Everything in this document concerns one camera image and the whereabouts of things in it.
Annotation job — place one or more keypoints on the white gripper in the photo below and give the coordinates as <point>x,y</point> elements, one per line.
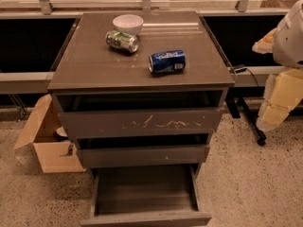
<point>290,44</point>

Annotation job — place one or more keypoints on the grey bottom drawer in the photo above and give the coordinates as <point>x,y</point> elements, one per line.
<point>146,196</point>

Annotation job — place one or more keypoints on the grey drawer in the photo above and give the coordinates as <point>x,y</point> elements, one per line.
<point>140,114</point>
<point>146,196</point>
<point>143,150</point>

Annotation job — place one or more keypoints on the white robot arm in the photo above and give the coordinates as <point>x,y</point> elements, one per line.
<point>285,41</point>

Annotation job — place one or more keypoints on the grey drawer cabinet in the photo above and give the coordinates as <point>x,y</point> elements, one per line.
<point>90,66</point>

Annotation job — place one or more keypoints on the grey middle drawer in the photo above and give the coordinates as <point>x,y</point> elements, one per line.
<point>143,150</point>

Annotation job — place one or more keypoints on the grey top drawer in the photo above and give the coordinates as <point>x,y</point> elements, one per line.
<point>140,114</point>

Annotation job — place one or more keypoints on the black metal stand leg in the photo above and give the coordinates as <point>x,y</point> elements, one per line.
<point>233,104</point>

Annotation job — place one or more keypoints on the blue Pepsi can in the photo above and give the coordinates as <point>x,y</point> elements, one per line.
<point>167,62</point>

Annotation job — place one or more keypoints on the green crushed soda can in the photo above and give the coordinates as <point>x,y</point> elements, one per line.
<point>122,41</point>

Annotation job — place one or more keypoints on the white bowl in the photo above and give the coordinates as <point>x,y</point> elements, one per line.
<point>128,23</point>

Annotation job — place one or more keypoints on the white plate in box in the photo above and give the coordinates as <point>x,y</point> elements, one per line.
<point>61,132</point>

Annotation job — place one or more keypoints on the open cardboard box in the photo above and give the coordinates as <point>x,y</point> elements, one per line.
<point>55,154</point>

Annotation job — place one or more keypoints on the black power adapter with cable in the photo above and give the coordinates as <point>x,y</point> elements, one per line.
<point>241,69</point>

